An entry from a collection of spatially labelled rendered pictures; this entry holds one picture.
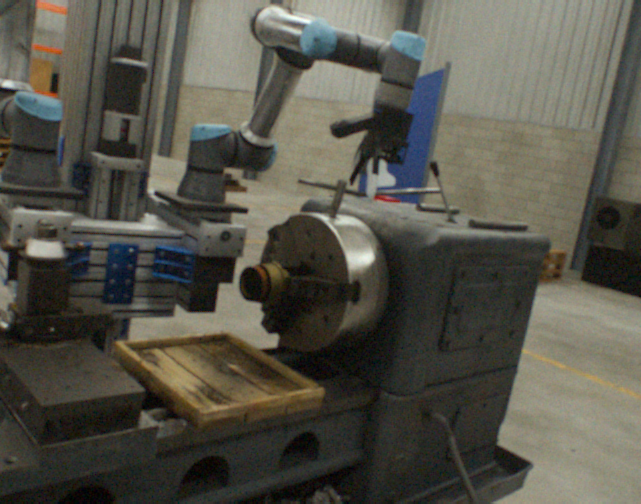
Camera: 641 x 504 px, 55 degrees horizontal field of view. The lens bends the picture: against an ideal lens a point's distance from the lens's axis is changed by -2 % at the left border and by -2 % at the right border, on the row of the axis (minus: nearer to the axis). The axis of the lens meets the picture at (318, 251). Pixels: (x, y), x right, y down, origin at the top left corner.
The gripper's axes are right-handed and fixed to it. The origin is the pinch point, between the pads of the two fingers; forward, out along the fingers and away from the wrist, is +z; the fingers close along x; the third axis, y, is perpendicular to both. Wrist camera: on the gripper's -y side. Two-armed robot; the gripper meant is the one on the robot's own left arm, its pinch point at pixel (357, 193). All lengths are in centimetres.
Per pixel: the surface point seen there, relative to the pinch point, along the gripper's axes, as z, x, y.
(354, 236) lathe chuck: 8.6, -4.7, 0.4
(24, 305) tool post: 28, -22, -62
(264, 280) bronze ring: 20.4, -9.2, -17.8
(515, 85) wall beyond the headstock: -106, 975, 609
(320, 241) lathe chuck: 11.6, -2.9, -6.2
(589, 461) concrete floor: 131, 103, 205
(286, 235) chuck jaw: 13.6, 4.3, -12.1
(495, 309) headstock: 23, 3, 47
